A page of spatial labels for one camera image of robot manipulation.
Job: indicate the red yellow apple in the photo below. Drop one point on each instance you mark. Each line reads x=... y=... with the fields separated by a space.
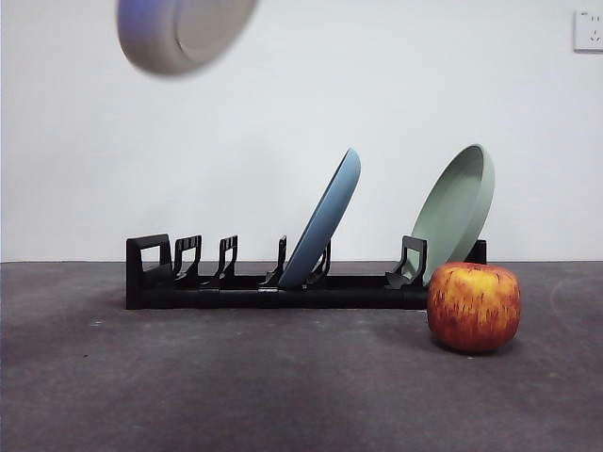
x=473 y=308

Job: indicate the pale yellow beige plate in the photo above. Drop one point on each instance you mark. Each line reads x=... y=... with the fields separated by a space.
x=160 y=33

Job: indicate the blue plate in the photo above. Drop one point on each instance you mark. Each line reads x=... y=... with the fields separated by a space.
x=325 y=221

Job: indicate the black plate rack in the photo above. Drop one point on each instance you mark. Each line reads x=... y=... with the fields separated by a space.
x=235 y=296

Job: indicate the pale green plate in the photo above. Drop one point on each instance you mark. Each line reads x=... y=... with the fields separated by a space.
x=452 y=207

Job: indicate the white wall socket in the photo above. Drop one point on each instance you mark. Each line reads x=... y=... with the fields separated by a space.
x=589 y=30

